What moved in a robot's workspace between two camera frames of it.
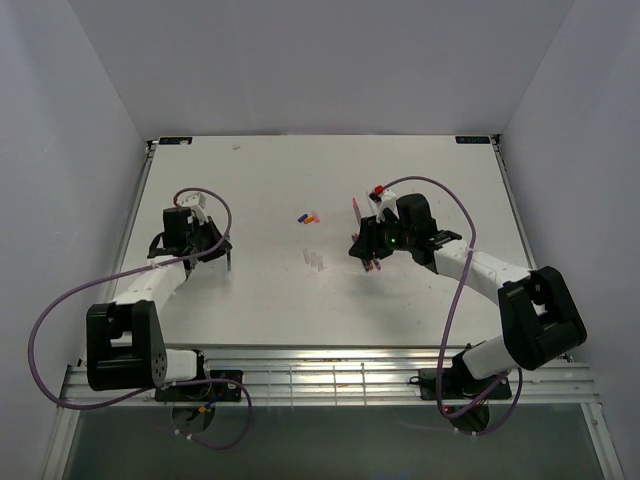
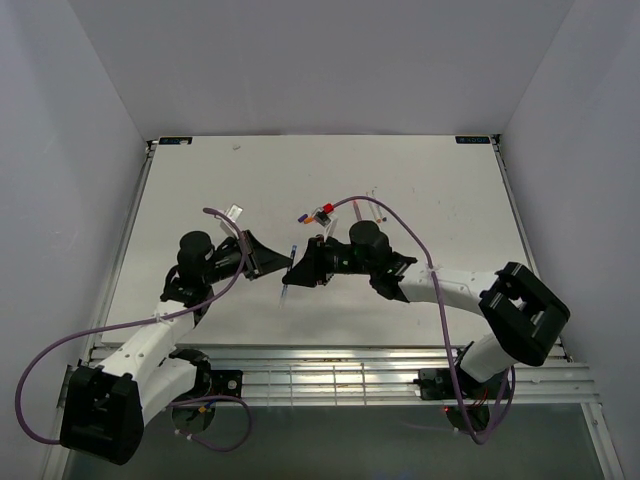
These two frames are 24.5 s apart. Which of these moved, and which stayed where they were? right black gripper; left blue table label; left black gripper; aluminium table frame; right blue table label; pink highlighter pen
Moved: left black gripper; right black gripper
Stayed: pink highlighter pen; aluminium table frame; right blue table label; left blue table label
